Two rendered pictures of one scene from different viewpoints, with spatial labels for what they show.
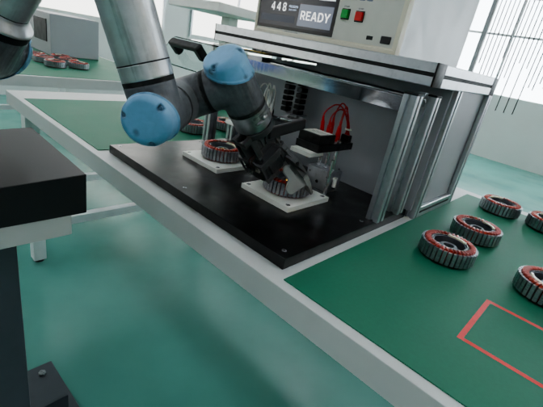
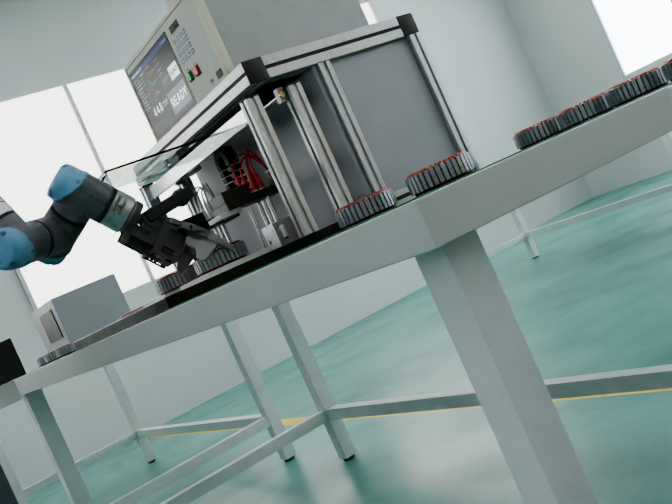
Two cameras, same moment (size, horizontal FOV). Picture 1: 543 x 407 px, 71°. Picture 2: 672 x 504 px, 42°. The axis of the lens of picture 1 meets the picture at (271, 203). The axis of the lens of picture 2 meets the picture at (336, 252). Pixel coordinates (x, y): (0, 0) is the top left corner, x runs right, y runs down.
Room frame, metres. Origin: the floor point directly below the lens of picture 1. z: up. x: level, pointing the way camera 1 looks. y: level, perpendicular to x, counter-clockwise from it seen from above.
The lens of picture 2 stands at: (-0.79, -0.79, 0.75)
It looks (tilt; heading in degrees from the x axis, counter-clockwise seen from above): 1 degrees down; 18
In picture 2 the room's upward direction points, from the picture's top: 24 degrees counter-clockwise
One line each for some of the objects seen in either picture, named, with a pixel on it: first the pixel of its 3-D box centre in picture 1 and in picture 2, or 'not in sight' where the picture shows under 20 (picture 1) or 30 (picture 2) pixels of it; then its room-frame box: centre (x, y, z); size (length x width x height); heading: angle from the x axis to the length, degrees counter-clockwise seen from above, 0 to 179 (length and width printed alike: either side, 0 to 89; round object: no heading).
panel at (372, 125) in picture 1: (322, 119); (271, 181); (1.12, -0.10, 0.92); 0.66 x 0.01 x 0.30; 50
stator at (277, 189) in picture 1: (287, 182); (220, 258); (0.85, -0.03, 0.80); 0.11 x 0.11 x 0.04
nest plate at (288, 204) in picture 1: (285, 192); (225, 269); (0.85, -0.03, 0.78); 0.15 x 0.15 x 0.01; 50
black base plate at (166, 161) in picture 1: (254, 180); (212, 284); (0.94, 0.06, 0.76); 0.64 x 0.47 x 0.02; 50
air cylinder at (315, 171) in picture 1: (322, 177); (278, 234); (0.96, -0.12, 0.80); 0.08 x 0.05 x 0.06; 50
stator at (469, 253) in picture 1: (447, 248); (365, 208); (0.73, -0.38, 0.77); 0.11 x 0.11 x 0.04
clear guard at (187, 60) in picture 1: (237, 61); (139, 183); (1.00, 0.15, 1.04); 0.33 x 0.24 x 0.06; 140
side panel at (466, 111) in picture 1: (448, 153); (398, 121); (1.03, -0.44, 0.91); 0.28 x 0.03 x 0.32; 140
